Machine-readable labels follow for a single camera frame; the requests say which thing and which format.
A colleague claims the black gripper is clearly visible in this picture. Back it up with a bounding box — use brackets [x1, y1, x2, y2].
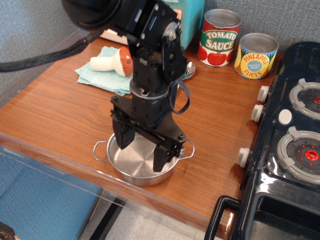
[111, 82, 188, 172]

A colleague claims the metal pot with handles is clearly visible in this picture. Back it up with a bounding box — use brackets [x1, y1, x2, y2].
[92, 133, 196, 187]

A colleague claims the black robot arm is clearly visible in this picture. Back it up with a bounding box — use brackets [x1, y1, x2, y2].
[62, 0, 188, 172]

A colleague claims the light blue folded cloth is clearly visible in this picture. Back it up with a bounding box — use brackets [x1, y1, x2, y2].
[75, 46, 133, 96]

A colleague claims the plush brown white mushroom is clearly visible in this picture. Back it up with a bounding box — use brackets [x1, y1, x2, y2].
[89, 47, 133, 77]

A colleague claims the tomato sauce can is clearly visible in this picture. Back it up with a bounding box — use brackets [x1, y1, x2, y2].
[197, 8, 242, 67]

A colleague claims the teal toy microwave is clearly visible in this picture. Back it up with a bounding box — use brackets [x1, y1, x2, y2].
[163, 0, 205, 51]

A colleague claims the black toy stove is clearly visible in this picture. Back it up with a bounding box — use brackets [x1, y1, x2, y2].
[205, 41, 320, 240]

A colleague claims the pineapple slices can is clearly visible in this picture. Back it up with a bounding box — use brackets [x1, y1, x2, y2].
[234, 33, 280, 80]

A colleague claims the spoon with yellow handle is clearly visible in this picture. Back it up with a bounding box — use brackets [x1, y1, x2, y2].
[179, 61, 196, 80]

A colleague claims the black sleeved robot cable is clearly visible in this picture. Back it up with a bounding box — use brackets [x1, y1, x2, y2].
[0, 31, 103, 73]

